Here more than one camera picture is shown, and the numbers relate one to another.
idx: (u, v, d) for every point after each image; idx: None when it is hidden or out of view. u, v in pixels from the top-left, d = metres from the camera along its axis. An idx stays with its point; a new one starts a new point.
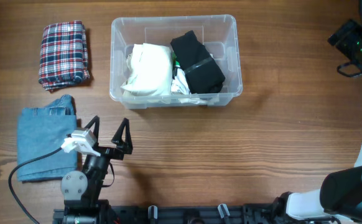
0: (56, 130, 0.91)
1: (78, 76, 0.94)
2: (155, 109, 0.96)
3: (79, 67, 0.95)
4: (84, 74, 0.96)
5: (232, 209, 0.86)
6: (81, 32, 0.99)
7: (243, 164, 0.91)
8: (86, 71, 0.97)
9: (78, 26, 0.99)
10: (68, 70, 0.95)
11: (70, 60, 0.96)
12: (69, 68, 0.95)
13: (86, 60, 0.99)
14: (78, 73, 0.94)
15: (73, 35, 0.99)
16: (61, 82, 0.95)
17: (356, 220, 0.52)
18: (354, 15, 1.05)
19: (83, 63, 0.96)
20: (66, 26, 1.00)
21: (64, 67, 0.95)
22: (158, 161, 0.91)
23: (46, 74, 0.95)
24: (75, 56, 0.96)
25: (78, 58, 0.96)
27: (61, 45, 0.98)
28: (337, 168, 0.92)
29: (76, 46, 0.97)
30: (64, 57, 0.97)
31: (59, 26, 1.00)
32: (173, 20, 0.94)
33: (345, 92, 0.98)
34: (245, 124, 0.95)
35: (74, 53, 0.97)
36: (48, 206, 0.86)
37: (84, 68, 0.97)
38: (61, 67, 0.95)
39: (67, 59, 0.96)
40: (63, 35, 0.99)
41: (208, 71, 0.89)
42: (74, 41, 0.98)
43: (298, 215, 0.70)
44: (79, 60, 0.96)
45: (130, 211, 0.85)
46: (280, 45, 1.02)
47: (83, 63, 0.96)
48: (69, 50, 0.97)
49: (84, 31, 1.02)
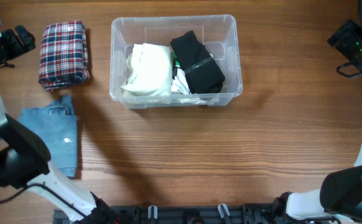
0: (57, 130, 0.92)
1: (78, 76, 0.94)
2: (155, 109, 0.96)
3: (79, 67, 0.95)
4: (84, 74, 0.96)
5: (232, 209, 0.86)
6: (81, 32, 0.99)
7: (243, 164, 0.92)
8: (86, 71, 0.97)
9: (77, 26, 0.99)
10: (68, 70, 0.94)
11: (70, 60, 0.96)
12: (69, 68, 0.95)
13: (86, 60, 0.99)
14: (78, 73, 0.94)
15: (73, 35, 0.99)
16: (61, 83, 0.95)
17: (356, 220, 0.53)
18: (354, 15, 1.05)
19: (83, 63, 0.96)
20: (66, 26, 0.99)
21: (64, 66, 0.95)
22: (158, 161, 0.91)
23: (46, 74, 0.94)
24: (75, 56, 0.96)
25: (78, 58, 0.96)
27: (61, 45, 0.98)
28: (336, 168, 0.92)
29: (76, 46, 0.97)
30: (64, 57, 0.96)
31: (59, 26, 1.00)
32: (173, 20, 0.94)
33: (345, 92, 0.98)
34: (245, 124, 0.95)
35: (74, 53, 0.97)
36: (48, 206, 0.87)
37: (84, 68, 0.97)
38: (61, 67, 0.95)
39: (67, 59, 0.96)
40: (63, 35, 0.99)
41: (208, 71, 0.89)
42: (74, 41, 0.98)
43: (298, 215, 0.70)
44: (79, 60, 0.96)
45: (130, 211, 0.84)
46: (280, 45, 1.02)
47: (82, 63, 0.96)
48: (69, 50, 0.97)
49: (85, 31, 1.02)
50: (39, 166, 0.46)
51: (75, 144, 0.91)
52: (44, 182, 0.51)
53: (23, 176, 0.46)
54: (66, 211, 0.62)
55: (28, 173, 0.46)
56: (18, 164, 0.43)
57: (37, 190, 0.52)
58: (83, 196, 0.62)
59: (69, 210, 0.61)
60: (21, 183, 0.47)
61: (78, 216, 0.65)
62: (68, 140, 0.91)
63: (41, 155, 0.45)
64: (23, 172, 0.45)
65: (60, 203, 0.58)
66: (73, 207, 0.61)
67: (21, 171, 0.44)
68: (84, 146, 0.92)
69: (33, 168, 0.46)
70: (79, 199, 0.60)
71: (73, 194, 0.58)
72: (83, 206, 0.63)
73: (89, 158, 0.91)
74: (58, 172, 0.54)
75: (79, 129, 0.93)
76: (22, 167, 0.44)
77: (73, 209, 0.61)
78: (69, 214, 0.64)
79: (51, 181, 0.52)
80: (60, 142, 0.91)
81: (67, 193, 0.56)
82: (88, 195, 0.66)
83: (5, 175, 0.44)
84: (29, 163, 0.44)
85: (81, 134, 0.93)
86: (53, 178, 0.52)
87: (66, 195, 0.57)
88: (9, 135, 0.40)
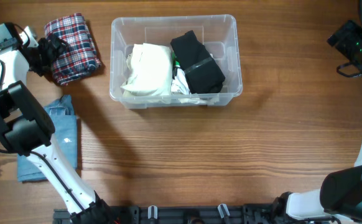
0: (56, 130, 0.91)
1: (91, 64, 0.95)
2: (155, 109, 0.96)
3: (91, 56, 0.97)
4: (97, 61, 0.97)
5: (232, 209, 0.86)
6: (83, 24, 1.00)
7: (243, 164, 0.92)
8: (97, 59, 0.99)
9: (78, 18, 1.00)
10: (80, 60, 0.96)
11: (79, 51, 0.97)
12: (80, 58, 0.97)
13: (94, 49, 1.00)
14: (91, 61, 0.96)
15: (76, 27, 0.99)
16: (75, 74, 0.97)
17: (356, 220, 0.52)
18: (353, 16, 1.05)
19: (92, 52, 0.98)
20: (68, 20, 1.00)
21: (75, 58, 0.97)
22: (158, 161, 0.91)
23: (60, 68, 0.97)
24: (84, 46, 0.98)
25: (86, 48, 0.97)
27: (66, 39, 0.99)
28: (336, 168, 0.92)
29: (82, 37, 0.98)
30: (73, 49, 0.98)
31: (60, 21, 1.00)
32: (173, 20, 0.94)
33: (345, 92, 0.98)
34: (245, 124, 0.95)
35: (81, 43, 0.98)
36: (48, 206, 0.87)
37: (95, 56, 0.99)
38: (73, 59, 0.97)
39: (76, 50, 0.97)
40: (66, 28, 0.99)
41: (208, 71, 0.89)
42: (79, 32, 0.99)
43: (298, 215, 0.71)
44: (88, 50, 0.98)
45: (130, 210, 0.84)
46: (280, 45, 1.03)
47: (92, 53, 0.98)
48: (76, 42, 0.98)
49: (85, 23, 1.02)
50: (41, 134, 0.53)
51: (75, 144, 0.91)
52: (45, 155, 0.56)
53: (27, 144, 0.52)
54: (63, 198, 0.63)
55: (32, 141, 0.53)
56: (22, 127, 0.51)
57: (38, 163, 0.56)
58: (82, 185, 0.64)
59: (66, 196, 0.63)
60: (25, 151, 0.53)
61: (76, 210, 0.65)
62: (68, 140, 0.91)
63: (44, 123, 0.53)
64: (27, 137, 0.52)
65: (58, 185, 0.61)
66: (69, 193, 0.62)
67: (24, 135, 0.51)
68: (84, 146, 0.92)
69: (35, 135, 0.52)
70: (76, 185, 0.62)
71: (73, 179, 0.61)
72: (81, 196, 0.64)
73: (89, 158, 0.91)
74: (60, 149, 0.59)
75: (79, 129, 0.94)
76: (25, 131, 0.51)
77: (71, 196, 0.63)
78: (66, 203, 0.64)
79: (52, 155, 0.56)
80: (60, 142, 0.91)
81: (65, 174, 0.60)
82: (88, 188, 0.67)
83: (12, 137, 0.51)
84: (31, 128, 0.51)
85: (81, 134, 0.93)
86: (53, 152, 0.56)
87: (64, 177, 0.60)
88: (18, 98, 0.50)
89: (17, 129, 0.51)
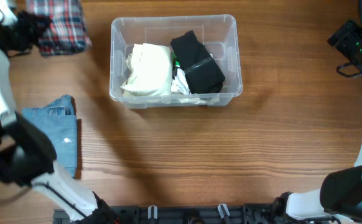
0: (57, 130, 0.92)
1: (81, 45, 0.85)
2: (155, 109, 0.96)
3: (79, 34, 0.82)
4: (86, 42, 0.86)
5: (232, 209, 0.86)
6: None
7: (243, 164, 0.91)
8: (86, 38, 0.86)
9: None
10: (67, 37, 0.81)
11: (68, 25, 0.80)
12: (67, 34, 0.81)
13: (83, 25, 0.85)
14: (81, 42, 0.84)
15: None
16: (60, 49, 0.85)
17: (356, 220, 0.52)
18: (353, 16, 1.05)
19: (82, 29, 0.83)
20: None
21: (61, 32, 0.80)
22: (158, 161, 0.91)
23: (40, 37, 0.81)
24: (73, 20, 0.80)
25: (76, 23, 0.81)
27: (53, 6, 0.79)
28: (336, 168, 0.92)
29: (73, 8, 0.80)
30: (59, 20, 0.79)
31: None
32: (173, 20, 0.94)
33: (345, 92, 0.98)
34: (245, 124, 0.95)
35: (69, 16, 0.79)
36: (48, 206, 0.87)
37: (84, 35, 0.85)
38: (58, 32, 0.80)
39: (63, 23, 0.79)
40: None
41: (208, 71, 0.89)
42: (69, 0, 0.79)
43: (298, 215, 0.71)
44: (78, 26, 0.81)
45: (130, 211, 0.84)
46: (280, 45, 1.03)
47: (82, 30, 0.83)
48: (64, 12, 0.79)
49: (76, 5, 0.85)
50: (43, 165, 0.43)
51: (75, 144, 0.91)
52: (48, 182, 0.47)
53: (27, 177, 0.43)
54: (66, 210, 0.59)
55: (32, 175, 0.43)
56: (23, 162, 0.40)
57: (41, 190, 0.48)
58: (86, 198, 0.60)
59: (70, 209, 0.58)
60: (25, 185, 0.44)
61: (78, 217, 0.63)
62: (68, 140, 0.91)
63: (45, 154, 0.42)
64: (27, 172, 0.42)
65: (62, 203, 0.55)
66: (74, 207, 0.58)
67: (25, 170, 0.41)
68: (84, 146, 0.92)
69: (37, 168, 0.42)
70: (81, 200, 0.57)
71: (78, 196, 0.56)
72: (84, 207, 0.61)
73: (89, 158, 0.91)
74: (64, 171, 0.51)
75: (79, 129, 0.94)
76: (25, 167, 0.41)
77: (75, 209, 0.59)
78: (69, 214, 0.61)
79: (56, 181, 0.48)
80: (60, 142, 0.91)
81: (71, 194, 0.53)
82: (89, 193, 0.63)
83: (10, 175, 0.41)
84: (33, 163, 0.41)
85: (81, 135, 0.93)
86: (58, 178, 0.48)
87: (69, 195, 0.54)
88: (13, 131, 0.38)
89: (16, 164, 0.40)
